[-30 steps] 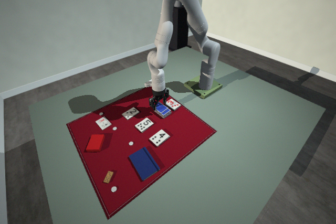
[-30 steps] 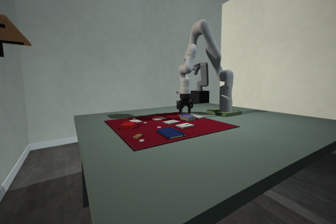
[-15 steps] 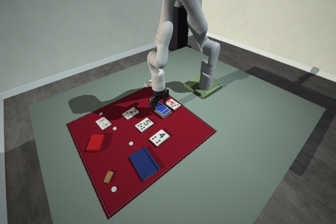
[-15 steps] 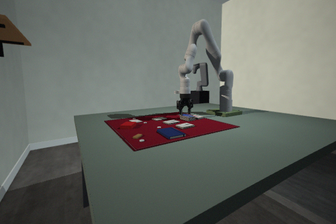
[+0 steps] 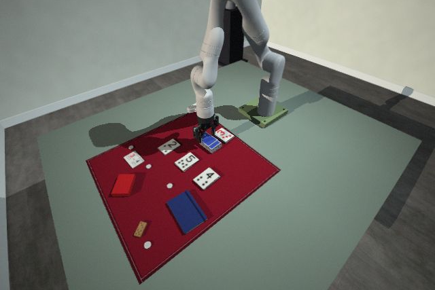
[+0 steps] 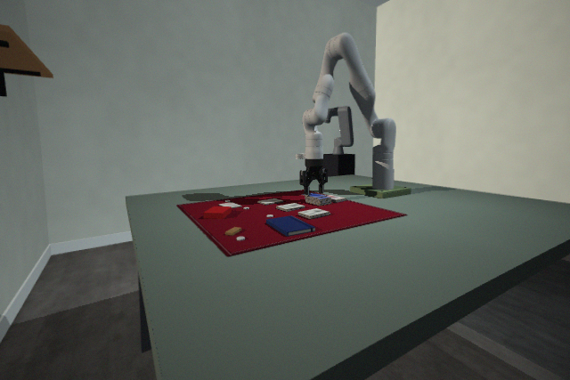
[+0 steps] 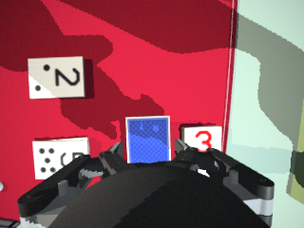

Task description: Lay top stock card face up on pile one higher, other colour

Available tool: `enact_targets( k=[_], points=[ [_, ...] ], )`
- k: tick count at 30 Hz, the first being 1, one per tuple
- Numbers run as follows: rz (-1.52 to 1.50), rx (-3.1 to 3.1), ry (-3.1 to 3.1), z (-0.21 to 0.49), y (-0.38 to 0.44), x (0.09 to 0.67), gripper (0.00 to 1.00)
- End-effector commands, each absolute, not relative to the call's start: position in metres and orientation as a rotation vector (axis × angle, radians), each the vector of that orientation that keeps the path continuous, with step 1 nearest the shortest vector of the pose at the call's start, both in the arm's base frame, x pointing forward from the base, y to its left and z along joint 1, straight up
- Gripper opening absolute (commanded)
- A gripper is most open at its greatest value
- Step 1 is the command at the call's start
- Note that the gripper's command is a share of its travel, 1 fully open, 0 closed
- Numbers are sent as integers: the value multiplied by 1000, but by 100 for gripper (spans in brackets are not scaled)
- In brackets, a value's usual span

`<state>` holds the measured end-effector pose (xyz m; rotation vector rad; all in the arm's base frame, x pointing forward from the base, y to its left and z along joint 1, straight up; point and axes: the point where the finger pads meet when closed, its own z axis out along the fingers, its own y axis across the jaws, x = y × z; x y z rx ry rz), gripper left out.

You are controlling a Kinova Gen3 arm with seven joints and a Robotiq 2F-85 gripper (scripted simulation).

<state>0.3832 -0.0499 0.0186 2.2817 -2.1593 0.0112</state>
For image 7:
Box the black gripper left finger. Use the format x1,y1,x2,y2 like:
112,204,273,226
17,142,137,228

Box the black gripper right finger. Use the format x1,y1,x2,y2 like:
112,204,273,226
165,139,275,227

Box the dark red fabric mat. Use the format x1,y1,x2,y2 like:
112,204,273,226
221,0,238,154

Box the dark red cloth mat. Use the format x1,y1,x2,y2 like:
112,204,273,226
0,0,231,221

